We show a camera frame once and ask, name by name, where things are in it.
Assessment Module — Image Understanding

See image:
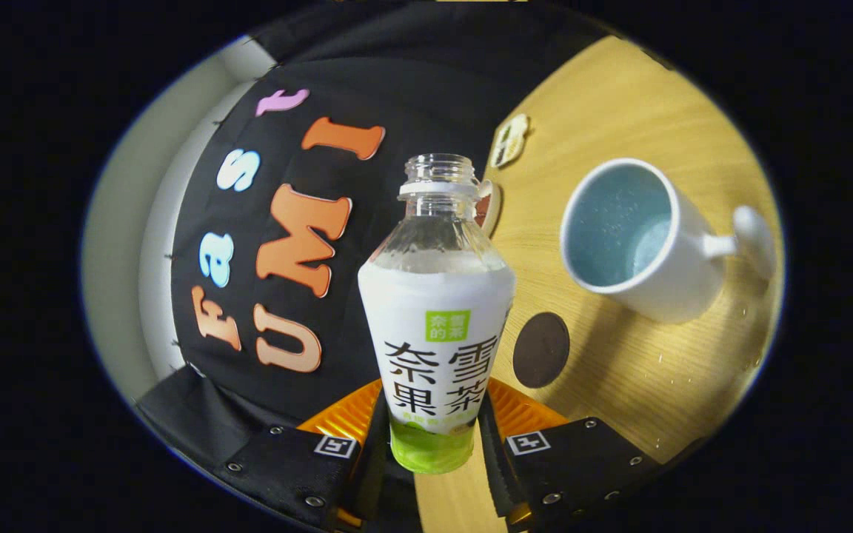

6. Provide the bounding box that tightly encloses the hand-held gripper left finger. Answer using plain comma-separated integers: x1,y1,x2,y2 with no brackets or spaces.
212,379,416,533

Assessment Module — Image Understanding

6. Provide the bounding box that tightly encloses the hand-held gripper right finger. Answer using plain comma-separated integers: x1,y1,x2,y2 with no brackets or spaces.
477,378,661,529

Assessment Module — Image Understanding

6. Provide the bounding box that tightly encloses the dark brown round coaster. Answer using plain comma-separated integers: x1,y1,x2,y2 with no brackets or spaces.
512,312,571,389

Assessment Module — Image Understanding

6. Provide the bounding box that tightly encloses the white cup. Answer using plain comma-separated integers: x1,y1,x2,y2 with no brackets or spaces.
560,158,777,324

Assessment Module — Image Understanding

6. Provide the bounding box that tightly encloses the white green juice bottle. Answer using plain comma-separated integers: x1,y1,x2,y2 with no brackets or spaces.
357,153,518,475

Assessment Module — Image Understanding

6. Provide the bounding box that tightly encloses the wooden table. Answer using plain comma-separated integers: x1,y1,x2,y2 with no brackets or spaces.
415,36,783,533

